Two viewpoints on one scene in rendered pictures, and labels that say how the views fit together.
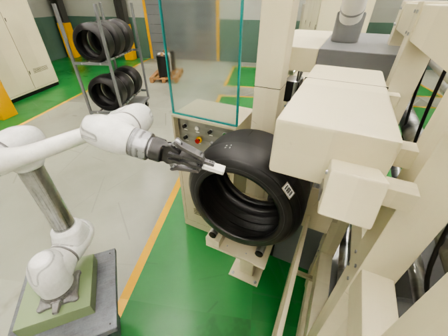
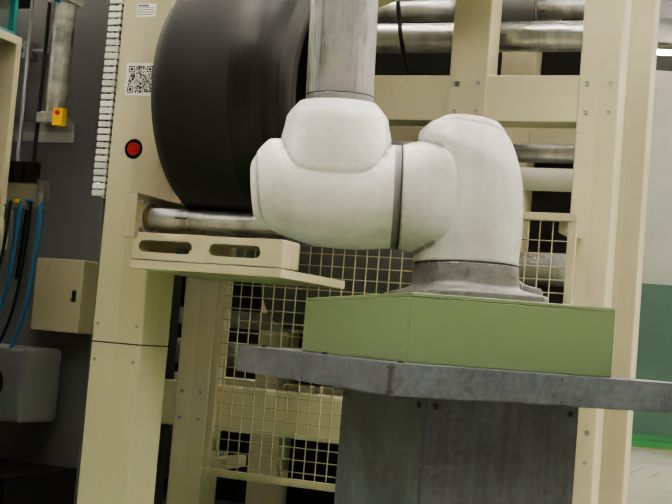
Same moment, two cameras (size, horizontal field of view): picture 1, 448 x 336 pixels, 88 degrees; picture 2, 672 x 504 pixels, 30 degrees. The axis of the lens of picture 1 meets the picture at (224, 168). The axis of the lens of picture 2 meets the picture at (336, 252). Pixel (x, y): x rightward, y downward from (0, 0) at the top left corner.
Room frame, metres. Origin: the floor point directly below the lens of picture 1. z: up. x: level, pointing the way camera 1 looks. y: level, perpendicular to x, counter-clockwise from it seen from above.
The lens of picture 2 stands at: (0.91, 2.68, 0.68)
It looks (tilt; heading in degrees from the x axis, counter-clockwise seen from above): 4 degrees up; 267
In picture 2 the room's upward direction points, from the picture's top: 5 degrees clockwise
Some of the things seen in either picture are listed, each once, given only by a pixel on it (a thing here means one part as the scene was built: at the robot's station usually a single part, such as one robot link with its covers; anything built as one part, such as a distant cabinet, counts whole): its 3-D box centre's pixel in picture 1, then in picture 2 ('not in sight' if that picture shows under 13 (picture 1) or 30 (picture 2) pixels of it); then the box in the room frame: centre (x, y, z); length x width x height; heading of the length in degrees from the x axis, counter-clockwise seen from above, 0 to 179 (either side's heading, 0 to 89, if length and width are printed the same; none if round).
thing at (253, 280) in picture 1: (247, 267); not in sight; (1.19, -0.23, 0.01); 0.27 x 0.27 x 0.02; 65
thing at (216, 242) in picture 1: (225, 221); (214, 251); (1.01, -0.01, 0.83); 0.36 x 0.09 x 0.06; 155
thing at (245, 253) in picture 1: (245, 233); (241, 273); (0.95, -0.14, 0.80); 0.37 x 0.36 x 0.02; 65
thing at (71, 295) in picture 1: (58, 291); (476, 286); (0.59, 0.85, 0.77); 0.22 x 0.18 x 0.06; 23
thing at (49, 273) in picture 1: (50, 271); (461, 190); (0.63, 0.85, 0.90); 0.18 x 0.16 x 0.22; 176
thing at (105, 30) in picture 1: (113, 67); not in sight; (4.51, 2.04, 0.96); 1.30 x 0.62 x 1.92; 176
